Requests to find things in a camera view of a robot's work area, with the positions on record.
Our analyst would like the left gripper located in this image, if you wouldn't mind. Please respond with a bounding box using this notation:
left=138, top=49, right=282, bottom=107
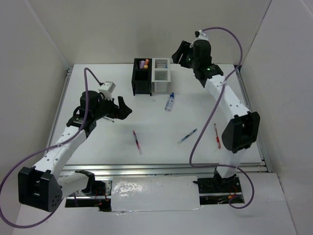
left=92, top=93, right=132, bottom=120

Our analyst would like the pink purple highlighter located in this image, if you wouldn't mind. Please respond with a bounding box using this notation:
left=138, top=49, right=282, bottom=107
left=139, top=60, right=145, bottom=69

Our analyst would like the dark red pen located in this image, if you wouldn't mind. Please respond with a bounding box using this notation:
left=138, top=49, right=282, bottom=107
left=133, top=130, right=142, bottom=155

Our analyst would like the clear spray bottle blue cap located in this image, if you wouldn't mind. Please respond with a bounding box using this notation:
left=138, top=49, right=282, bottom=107
left=164, top=93, right=175, bottom=112

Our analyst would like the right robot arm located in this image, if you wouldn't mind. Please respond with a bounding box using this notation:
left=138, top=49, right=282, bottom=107
left=172, top=39, right=260, bottom=192

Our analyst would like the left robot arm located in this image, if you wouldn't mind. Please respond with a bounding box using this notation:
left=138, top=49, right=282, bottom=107
left=18, top=91, right=132, bottom=212

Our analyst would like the white slotted container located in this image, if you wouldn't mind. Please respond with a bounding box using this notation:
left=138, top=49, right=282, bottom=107
left=151, top=58, right=171, bottom=94

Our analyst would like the black slotted container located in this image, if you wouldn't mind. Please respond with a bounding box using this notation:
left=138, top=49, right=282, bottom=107
left=131, top=58, right=152, bottom=96

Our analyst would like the teal blue pen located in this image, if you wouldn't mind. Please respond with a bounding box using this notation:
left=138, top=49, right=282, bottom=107
left=177, top=128, right=198, bottom=144

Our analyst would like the white foil cover panel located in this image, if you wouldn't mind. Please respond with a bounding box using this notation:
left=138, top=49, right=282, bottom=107
left=111, top=176, right=201, bottom=212

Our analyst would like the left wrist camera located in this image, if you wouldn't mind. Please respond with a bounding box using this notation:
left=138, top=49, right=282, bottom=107
left=98, top=81, right=116, bottom=100

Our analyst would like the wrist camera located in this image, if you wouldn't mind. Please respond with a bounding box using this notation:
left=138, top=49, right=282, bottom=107
left=98, top=81, right=116, bottom=100
left=194, top=30, right=208, bottom=41

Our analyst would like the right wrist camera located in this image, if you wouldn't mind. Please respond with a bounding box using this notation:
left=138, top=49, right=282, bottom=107
left=194, top=30, right=208, bottom=41

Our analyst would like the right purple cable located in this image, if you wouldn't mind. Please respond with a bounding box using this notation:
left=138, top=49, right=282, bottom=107
left=189, top=26, right=254, bottom=209

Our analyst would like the purple cable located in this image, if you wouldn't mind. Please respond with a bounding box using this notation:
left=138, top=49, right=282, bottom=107
left=189, top=26, right=254, bottom=209
left=0, top=67, right=102, bottom=229

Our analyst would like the left side rail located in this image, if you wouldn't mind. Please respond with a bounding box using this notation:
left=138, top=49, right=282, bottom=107
left=46, top=67, right=73, bottom=147

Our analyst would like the aluminium front rail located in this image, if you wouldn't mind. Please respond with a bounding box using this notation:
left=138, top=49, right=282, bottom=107
left=62, top=164, right=266, bottom=179

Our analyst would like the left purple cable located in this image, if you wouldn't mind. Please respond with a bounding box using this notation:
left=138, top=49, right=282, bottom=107
left=0, top=67, right=102, bottom=229

